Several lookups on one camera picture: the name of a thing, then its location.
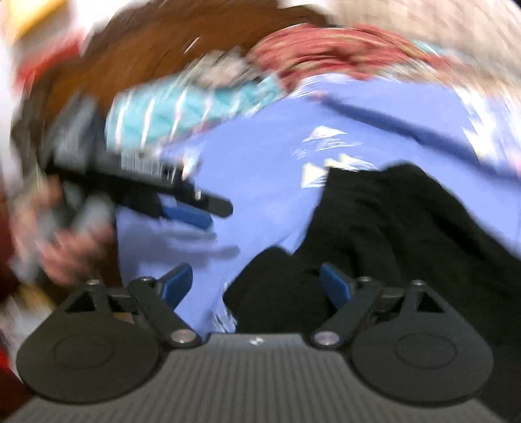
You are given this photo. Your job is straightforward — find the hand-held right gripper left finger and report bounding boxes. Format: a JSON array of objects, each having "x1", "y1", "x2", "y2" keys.
[{"x1": 61, "y1": 262, "x2": 202, "y2": 349}]

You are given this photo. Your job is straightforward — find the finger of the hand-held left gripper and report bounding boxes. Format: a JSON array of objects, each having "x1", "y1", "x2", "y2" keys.
[
  {"x1": 190, "y1": 188, "x2": 235, "y2": 218},
  {"x1": 157, "y1": 202, "x2": 215, "y2": 231}
]

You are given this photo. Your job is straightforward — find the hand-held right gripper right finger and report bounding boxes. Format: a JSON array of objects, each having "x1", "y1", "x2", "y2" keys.
[{"x1": 310, "y1": 262, "x2": 446, "y2": 349}]

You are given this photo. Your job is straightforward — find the black pants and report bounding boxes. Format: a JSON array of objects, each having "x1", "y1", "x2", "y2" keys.
[{"x1": 222, "y1": 163, "x2": 521, "y2": 411}]

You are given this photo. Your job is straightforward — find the person's left hand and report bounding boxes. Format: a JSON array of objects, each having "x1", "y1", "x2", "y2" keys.
[{"x1": 10, "y1": 177, "x2": 120, "y2": 287}]

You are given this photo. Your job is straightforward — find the blue printed bed sheet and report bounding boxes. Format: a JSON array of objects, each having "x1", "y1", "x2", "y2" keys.
[{"x1": 114, "y1": 75, "x2": 521, "y2": 332}]

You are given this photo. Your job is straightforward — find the teal patterned pillow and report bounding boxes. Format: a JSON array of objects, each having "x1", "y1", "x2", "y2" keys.
[{"x1": 104, "y1": 75, "x2": 286, "y2": 149}]

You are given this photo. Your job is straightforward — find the carved wooden headboard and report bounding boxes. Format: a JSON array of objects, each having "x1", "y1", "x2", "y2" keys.
[{"x1": 16, "y1": 4, "x2": 326, "y2": 135}]

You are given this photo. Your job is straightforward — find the black and white patterned cloth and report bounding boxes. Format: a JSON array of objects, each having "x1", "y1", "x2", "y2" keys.
[{"x1": 179, "y1": 49, "x2": 261, "y2": 92}]

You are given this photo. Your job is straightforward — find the red patterned blanket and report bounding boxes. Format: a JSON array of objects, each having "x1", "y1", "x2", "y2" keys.
[{"x1": 248, "y1": 26, "x2": 505, "y2": 92}]

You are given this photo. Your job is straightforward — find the beige leaf-print curtain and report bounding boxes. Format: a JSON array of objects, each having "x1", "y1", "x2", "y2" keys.
[{"x1": 330, "y1": 0, "x2": 521, "y2": 82}]

